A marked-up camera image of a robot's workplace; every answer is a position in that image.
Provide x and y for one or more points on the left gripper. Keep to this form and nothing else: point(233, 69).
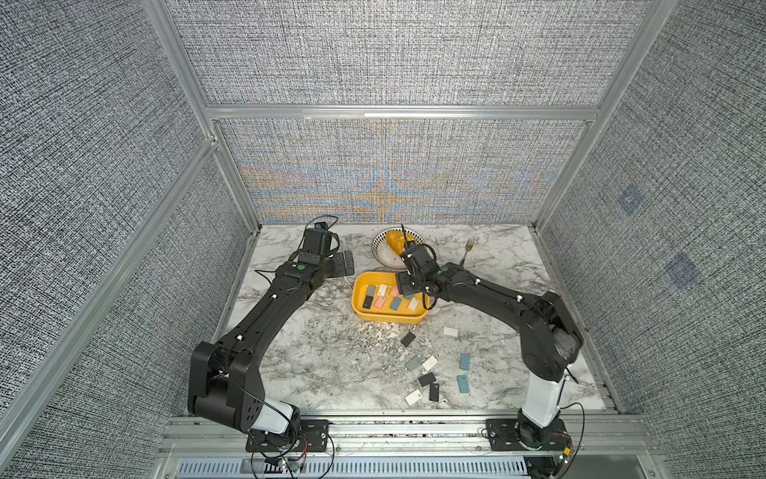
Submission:
point(339, 268)

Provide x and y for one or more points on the patterned white bowl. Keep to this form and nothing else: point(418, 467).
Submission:
point(384, 253)

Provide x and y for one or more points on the white eraser bottom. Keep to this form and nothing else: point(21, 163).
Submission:
point(413, 397)

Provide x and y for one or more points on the white slotted cable duct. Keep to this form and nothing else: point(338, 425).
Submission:
point(361, 467)

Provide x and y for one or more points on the green handled gold fork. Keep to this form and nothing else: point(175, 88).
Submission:
point(467, 249)

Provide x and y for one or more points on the grey eraser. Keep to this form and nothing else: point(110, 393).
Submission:
point(414, 363)

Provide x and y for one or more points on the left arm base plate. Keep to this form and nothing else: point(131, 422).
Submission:
point(309, 435)

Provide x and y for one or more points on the black eraser bottom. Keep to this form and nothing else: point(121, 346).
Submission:
point(434, 392)

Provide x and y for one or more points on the cream eraser centre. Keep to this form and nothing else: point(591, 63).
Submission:
point(429, 363)

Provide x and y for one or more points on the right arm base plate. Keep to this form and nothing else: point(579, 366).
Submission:
point(509, 434)

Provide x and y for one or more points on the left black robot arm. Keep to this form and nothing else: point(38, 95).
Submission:
point(225, 383)

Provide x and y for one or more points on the yellow storage box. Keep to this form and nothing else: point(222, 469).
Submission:
point(385, 315)

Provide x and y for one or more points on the black eraser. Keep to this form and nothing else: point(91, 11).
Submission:
point(426, 379)
point(408, 339)
point(434, 392)
point(369, 297)

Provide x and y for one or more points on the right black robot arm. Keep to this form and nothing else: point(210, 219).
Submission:
point(549, 339)

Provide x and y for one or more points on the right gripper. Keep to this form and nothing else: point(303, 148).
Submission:
point(403, 284)

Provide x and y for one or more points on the yellow bread loaf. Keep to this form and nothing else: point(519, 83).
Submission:
point(394, 240)

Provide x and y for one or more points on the aluminium front rail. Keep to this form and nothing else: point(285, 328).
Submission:
point(427, 431)

